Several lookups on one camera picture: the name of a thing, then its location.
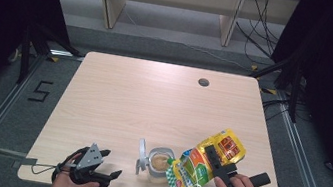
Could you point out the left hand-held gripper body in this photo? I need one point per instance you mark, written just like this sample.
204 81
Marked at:
90 159

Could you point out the black metal stand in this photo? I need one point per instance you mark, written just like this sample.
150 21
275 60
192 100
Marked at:
295 93
25 57

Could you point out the brown seasoning powder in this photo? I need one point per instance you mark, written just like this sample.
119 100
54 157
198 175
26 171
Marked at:
159 162

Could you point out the yellow seasoning pouch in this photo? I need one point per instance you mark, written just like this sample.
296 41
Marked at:
192 172

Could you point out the grey tape strip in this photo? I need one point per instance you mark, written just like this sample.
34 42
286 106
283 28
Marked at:
25 162

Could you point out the yellow black tape piece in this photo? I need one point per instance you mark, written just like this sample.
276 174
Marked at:
268 90

